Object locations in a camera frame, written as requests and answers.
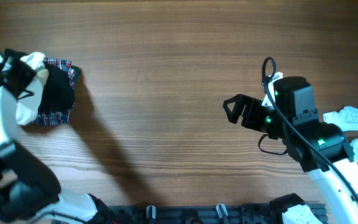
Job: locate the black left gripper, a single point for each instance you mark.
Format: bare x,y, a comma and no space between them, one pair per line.
23,76

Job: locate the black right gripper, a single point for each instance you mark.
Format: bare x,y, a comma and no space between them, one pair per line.
241,100

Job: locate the white baby bodysuit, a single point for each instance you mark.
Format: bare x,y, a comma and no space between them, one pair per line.
27,108

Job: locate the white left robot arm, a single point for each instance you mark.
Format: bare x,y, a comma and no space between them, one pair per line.
29,190

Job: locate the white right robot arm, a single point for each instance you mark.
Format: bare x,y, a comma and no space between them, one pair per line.
288,112

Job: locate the black folded garment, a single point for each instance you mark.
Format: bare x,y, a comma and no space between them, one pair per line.
41,85

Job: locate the red plaid garment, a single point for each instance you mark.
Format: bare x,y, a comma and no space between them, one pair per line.
53,117

